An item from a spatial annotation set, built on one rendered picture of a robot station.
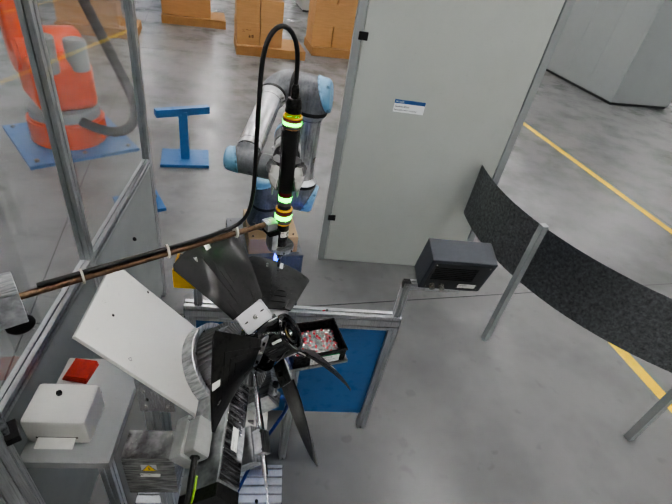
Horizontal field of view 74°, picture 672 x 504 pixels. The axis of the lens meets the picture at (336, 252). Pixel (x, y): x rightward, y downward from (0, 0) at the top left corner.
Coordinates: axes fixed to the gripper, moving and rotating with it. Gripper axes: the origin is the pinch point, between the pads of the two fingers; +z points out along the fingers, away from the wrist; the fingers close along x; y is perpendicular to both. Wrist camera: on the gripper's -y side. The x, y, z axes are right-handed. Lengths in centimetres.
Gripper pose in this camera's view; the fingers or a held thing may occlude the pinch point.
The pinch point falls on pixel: (286, 183)
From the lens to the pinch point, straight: 106.2
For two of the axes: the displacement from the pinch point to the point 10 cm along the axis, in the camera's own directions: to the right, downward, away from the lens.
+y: -1.5, 7.8, 6.0
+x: -9.9, -0.8, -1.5
